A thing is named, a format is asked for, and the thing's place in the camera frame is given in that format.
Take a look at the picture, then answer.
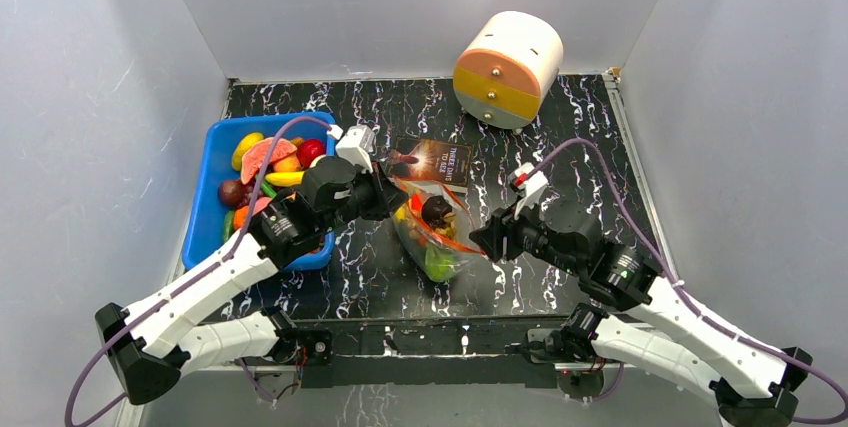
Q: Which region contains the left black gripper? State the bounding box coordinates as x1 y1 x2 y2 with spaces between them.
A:
319 160 408 236

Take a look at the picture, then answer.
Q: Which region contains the brown toy longan bunch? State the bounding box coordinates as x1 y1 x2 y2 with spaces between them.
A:
405 213 456 246

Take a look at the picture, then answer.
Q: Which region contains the dark toy mangosteen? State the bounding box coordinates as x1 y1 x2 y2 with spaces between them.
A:
421 195 455 229

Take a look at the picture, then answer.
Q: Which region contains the green toy lime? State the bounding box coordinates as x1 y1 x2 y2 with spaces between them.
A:
422 245 465 282

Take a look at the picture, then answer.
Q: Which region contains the clear zip top bag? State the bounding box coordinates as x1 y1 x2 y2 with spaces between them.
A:
392 177 483 283

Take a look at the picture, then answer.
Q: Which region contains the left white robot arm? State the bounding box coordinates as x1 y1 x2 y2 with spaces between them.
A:
95 156 408 405

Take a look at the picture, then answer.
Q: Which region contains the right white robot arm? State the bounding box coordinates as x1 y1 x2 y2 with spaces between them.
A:
469 202 812 426

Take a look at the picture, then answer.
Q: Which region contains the dark paperback book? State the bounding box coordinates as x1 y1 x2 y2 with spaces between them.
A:
386 138 473 194

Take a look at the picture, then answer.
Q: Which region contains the red toy apple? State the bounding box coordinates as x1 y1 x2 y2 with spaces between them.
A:
296 139 326 169

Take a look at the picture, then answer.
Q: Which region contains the single yellow toy banana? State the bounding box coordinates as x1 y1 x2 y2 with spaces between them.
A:
264 171 305 187

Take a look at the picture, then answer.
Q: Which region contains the pink toy watermelon slice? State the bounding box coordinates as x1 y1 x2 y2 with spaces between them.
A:
239 138 302 185

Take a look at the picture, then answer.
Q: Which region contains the orange toy tangerine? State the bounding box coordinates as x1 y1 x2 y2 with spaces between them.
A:
232 205 249 230

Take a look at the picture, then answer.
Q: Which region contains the yellow toy mango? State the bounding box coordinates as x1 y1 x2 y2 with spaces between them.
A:
231 132 264 171

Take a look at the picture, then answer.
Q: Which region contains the round three-drawer cabinet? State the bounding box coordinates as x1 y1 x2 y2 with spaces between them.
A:
452 11 564 133

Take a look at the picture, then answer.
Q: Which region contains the blue plastic bin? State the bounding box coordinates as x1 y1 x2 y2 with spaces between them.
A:
181 111 336 270

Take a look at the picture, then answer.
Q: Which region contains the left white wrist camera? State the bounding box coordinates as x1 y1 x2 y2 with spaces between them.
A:
328 124 375 172

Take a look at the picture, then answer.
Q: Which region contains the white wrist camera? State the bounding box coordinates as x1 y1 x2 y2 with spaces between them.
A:
328 124 375 172
509 162 549 219

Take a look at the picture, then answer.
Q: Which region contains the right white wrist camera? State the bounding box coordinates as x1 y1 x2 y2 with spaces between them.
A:
509 162 549 219

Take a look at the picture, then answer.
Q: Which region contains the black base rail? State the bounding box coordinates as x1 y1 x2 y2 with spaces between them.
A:
256 316 616 389

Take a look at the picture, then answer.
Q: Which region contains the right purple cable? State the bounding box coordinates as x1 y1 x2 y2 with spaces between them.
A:
523 137 848 425

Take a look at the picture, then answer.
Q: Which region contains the purple cable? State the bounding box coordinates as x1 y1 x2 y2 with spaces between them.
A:
523 137 848 425
64 116 342 427

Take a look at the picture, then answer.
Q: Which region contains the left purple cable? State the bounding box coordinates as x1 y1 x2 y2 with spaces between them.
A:
64 116 342 427

